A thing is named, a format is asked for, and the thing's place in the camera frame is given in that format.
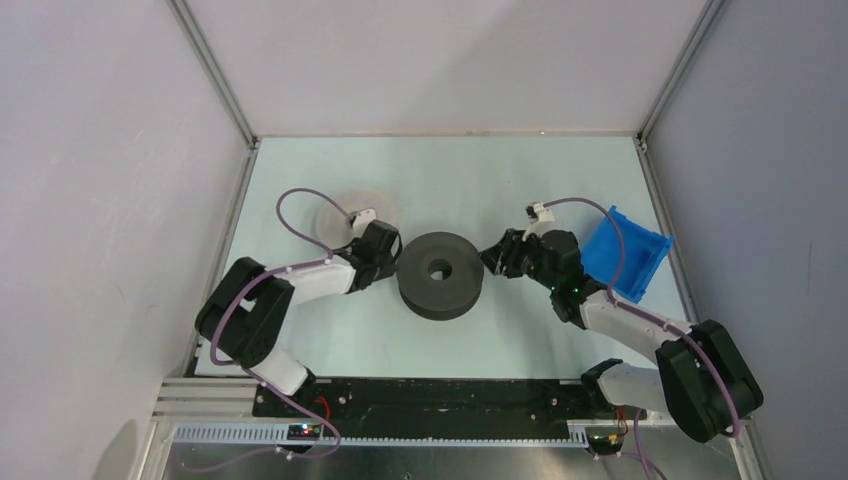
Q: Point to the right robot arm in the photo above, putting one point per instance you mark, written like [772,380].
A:
[698,376]

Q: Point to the black cable spool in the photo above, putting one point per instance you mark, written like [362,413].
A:
[440,276]

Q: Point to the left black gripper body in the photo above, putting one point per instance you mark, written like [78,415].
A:
[385,267]

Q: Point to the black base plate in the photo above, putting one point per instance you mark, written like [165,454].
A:
[455,408]

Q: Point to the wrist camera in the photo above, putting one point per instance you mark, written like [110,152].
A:
[359,220]
[541,220]

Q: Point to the blue plastic bin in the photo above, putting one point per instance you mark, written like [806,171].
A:
[644,251]

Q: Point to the left controller board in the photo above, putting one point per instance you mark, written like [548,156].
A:
[304,432]

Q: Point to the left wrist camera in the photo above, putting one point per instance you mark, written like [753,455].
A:
[359,220]

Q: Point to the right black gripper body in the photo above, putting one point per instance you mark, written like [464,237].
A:
[530,261]

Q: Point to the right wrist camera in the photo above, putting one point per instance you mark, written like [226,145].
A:
[541,220]

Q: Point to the controller board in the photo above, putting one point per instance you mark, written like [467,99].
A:
[304,432]
[605,445]

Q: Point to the white slotted cable duct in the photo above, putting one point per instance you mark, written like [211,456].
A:
[256,434]

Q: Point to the white cable spool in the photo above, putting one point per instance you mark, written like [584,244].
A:
[330,226]

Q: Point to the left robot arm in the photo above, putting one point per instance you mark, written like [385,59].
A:
[245,313]

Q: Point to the right controller board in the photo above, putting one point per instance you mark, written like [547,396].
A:
[605,445]

